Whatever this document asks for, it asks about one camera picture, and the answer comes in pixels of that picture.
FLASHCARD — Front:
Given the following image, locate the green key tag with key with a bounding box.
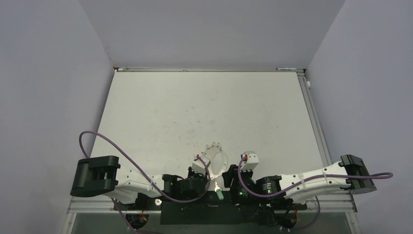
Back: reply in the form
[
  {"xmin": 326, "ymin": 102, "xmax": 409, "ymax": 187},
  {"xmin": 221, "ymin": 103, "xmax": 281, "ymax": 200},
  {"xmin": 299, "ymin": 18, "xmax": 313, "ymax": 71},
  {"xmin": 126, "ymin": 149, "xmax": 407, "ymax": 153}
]
[{"xmin": 214, "ymin": 181, "xmax": 224, "ymax": 200}]

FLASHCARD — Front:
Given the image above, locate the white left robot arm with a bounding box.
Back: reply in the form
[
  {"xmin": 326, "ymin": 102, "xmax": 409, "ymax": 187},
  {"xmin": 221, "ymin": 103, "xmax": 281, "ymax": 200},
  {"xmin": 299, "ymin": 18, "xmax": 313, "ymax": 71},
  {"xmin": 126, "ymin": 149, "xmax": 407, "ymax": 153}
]
[{"xmin": 70, "ymin": 156, "xmax": 210, "ymax": 210}]

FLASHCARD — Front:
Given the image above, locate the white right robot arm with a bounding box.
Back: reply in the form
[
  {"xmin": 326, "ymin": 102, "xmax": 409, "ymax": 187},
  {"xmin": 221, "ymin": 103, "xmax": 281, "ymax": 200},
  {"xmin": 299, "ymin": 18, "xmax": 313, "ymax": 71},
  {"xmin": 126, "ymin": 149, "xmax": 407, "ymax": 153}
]
[{"xmin": 222, "ymin": 154, "xmax": 377, "ymax": 209}]

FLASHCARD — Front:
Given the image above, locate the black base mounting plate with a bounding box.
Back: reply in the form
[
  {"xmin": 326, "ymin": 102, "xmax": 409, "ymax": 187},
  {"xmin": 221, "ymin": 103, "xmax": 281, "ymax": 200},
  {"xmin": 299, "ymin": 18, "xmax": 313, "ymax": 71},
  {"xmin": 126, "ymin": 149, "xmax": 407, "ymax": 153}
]
[{"xmin": 117, "ymin": 191, "xmax": 307, "ymax": 228}]

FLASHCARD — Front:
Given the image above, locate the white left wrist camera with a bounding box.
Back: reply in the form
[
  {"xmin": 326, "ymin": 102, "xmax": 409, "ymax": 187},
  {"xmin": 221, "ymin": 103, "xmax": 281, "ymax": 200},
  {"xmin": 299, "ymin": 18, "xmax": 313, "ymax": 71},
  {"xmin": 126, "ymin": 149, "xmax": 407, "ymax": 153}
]
[{"xmin": 191, "ymin": 157, "xmax": 211, "ymax": 175}]

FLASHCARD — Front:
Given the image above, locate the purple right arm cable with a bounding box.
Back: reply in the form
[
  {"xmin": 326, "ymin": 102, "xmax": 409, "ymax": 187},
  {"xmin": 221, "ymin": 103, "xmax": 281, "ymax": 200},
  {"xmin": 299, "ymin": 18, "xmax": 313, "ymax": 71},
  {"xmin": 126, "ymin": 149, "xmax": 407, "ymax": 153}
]
[{"xmin": 237, "ymin": 156, "xmax": 394, "ymax": 232}]

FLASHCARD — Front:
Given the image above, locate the aluminium table frame rail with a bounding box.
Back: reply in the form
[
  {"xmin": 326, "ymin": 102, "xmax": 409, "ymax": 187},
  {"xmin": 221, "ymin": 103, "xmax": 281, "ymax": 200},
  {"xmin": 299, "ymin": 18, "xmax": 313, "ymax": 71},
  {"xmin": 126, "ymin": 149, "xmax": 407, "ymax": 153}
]
[{"xmin": 297, "ymin": 69, "xmax": 357, "ymax": 213}]

